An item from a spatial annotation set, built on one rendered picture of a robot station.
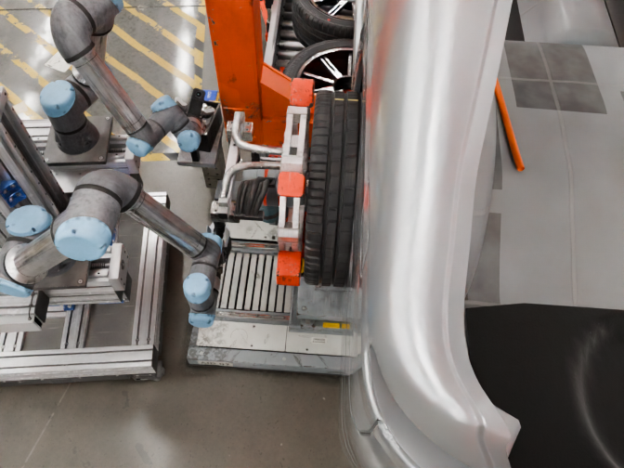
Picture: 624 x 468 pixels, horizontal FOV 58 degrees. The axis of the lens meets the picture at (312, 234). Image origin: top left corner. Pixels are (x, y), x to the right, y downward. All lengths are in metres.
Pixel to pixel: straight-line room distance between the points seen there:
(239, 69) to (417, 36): 1.18
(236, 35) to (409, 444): 1.52
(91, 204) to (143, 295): 1.16
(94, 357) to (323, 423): 0.97
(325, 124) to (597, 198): 0.87
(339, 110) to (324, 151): 0.16
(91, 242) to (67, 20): 0.66
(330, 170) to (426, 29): 0.64
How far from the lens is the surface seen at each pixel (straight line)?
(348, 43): 3.00
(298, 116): 1.79
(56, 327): 2.59
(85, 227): 1.37
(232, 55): 2.16
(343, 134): 1.67
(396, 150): 1.00
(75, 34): 1.76
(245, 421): 2.50
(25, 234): 1.78
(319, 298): 2.42
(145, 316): 2.47
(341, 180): 1.62
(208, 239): 1.68
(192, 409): 2.54
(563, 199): 1.91
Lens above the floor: 2.42
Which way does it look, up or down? 58 degrees down
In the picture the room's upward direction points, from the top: 3 degrees clockwise
